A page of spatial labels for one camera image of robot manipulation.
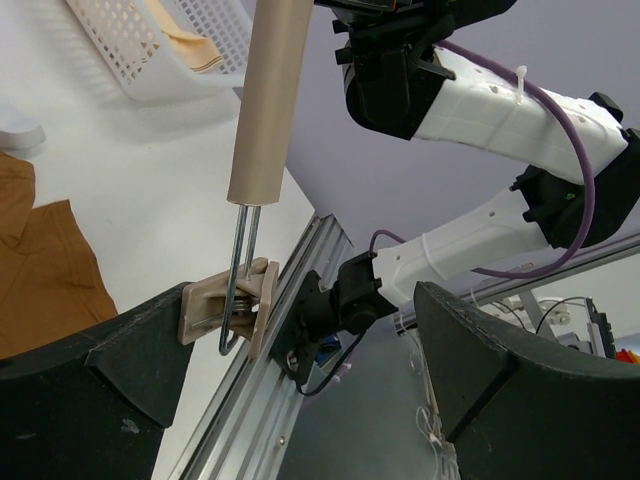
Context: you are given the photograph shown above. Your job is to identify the cream underwear in basket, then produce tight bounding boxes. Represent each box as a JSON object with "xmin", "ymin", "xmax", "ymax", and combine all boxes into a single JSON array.
[{"xmin": 144, "ymin": 1, "xmax": 223, "ymax": 73}]

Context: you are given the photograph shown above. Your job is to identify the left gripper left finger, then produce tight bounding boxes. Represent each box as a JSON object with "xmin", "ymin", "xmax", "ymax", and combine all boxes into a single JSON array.
[{"xmin": 1, "ymin": 284, "xmax": 193, "ymax": 479}]

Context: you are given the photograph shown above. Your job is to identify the white plastic basket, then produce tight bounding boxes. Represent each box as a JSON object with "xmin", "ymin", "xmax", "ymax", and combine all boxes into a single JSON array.
[{"xmin": 67, "ymin": 1, "xmax": 252, "ymax": 101}]

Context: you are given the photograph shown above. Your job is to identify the white clothes rack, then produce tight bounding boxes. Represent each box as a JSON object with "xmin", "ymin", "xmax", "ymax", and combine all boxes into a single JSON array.
[{"xmin": 0, "ymin": 96, "xmax": 46, "ymax": 150}]

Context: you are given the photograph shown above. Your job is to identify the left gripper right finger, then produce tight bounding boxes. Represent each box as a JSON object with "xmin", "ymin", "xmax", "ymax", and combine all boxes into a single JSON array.
[{"xmin": 414, "ymin": 282, "xmax": 639, "ymax": 479}]

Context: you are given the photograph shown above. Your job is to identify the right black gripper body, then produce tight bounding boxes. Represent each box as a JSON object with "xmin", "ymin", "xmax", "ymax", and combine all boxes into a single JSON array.
[{"xmin": 314, "ymin": 0, "xmax": 514, "ymax": 140}]

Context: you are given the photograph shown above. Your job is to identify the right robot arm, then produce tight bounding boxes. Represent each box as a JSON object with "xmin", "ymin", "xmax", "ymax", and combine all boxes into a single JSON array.
[{"xmin": 287, "ymin": 1, "xmax": 639, "ymax": 250}]

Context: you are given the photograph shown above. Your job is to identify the beige clip hanger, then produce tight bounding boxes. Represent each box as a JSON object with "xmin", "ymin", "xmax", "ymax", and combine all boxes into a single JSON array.
[{"xmin": 177, "ymin": 0, "xmax": 313, "ymax": 359}]

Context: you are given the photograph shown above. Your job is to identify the brown cotton underwear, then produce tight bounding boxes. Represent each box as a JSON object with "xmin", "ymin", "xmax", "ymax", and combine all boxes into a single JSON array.
[{"xmin": 1, "ymin": 153, "xmax": 117, "ymax": 359}]

